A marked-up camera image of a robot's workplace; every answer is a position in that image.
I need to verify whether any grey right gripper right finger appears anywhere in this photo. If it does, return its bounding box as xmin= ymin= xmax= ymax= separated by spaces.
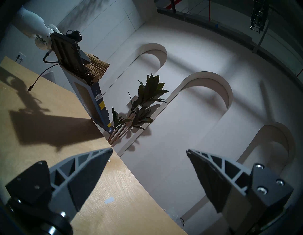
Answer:
xmin=186 ymin=149 xmax=294 ymax=230

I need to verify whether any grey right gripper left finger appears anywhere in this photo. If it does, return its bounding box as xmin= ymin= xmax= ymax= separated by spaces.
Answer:
xmin=5 ymin=148 xmax=113 ymax=221

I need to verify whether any blue cardboard keyboard box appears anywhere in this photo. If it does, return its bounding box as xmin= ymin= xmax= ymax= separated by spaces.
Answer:
xmin=60 ymin=53 xmax=114 ymax=134

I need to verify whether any black keyboard USB cable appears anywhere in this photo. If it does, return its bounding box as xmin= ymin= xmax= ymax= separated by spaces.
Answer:
xmin=27 ymin=62 xmax=61 ymax=92

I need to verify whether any clear plastic bag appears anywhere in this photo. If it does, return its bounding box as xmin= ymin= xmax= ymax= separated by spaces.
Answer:
xmin=163 ymin=207 xmax=184 ymax=228

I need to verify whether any tall dark green houseplant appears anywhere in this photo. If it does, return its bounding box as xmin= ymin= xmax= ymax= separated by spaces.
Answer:
xmin=108 ymin=73 xmax=169 ymax=145

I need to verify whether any black ceiling light rig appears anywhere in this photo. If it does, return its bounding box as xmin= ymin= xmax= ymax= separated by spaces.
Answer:
xmin=250 ymin=0 xmax=269 ymax=33

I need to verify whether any black left wrist camera cable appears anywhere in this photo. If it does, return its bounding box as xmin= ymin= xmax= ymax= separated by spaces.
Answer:
xmin=43 ymin=49 xmax=59 ymax=64

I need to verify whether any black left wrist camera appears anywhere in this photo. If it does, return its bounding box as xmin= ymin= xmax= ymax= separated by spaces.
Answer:
xmin=66 ymin=30 xmax=83 ymax=42

